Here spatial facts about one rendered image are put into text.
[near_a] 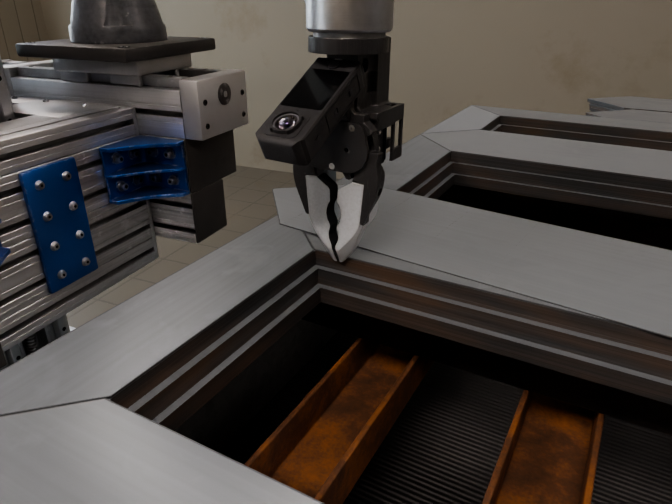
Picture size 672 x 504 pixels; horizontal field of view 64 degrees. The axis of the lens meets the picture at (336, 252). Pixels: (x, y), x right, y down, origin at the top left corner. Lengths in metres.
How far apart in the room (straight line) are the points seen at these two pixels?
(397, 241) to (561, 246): 0.17
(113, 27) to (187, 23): 3.04
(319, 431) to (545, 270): 0.29
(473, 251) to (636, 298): 0.15
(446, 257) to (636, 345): 0.18
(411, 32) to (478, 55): 0.40
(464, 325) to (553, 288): 0.09
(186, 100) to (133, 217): 0.22
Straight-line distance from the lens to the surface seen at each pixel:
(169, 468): 0.34
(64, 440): 0.38
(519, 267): 0.56
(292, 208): 0.67
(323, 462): 0.59
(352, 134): 0.48
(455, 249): 0.58
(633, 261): 0.61
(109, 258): 0.93
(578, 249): 0.62
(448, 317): 0.52
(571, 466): 0.63
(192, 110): 0.87
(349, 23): 0.47
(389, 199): 0.70
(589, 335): 0.51
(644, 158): 1.02
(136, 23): 0.96
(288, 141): 0.42
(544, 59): 3.18
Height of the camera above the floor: 1.11
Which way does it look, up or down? 26 degrees down
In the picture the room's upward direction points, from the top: straight up
